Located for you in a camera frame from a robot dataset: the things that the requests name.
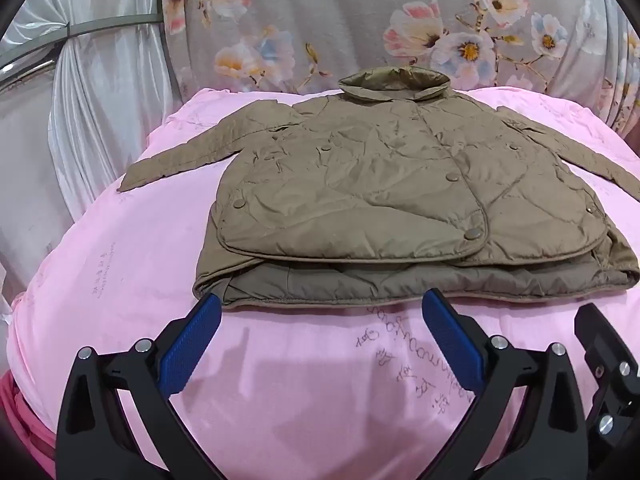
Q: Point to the grey curved rail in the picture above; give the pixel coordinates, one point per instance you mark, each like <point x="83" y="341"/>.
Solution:
<point x="115" y="23"/>

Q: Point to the grey floral cloth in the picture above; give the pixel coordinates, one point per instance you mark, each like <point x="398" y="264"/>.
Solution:
<point x="350" y="20"/>

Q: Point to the pink bed sheet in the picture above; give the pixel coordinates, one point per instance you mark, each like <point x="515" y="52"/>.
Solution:
<point x="300" y="385"/>

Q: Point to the white satin curtain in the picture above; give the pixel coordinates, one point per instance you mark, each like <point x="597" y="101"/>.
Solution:
<point x="105" y="105"/>

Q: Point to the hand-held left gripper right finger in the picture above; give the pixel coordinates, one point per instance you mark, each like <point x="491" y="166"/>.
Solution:
<point x="450" y="332"/>

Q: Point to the olive quilted jacket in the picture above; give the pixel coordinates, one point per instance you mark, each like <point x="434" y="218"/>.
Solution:
<point x="390" y="180"/>

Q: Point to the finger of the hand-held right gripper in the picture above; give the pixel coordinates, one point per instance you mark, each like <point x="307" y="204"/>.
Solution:
<point x="607" y="345"/>

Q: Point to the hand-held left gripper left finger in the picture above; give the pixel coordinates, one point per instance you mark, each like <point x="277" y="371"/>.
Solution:
<point x="192" y="342"/>

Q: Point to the chrome bar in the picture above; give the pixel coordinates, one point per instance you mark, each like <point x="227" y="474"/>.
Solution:
<point x="27" y="69"/>

